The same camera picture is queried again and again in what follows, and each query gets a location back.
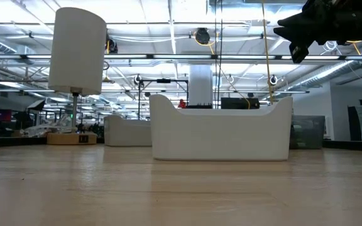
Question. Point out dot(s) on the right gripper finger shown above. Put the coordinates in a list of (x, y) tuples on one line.
[(303, 35), (305, 20)]

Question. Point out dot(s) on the black background screen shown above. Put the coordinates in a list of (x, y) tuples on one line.
[(239, 103)]

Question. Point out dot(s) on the clear container with green item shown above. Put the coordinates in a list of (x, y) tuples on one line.
[(308, 132)]

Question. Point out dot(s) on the black ceiling-hung device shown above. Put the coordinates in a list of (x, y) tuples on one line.
[(202, 35)]

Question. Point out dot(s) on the white building pillar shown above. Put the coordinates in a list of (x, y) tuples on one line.
[(200, 84)]

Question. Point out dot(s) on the white plastic bin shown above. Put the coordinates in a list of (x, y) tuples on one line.
[(218, 135)]

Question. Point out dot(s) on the small red background object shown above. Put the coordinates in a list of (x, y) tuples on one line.
[(181, 104)]

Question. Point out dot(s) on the light grey plastic bin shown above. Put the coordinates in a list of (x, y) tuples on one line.
[(127, 132)]

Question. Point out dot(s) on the white table lamp wooden base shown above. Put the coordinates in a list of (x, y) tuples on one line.
[(77, 47)]

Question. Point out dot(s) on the black metal stand frame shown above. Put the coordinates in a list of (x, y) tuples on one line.
[(163, 81)]

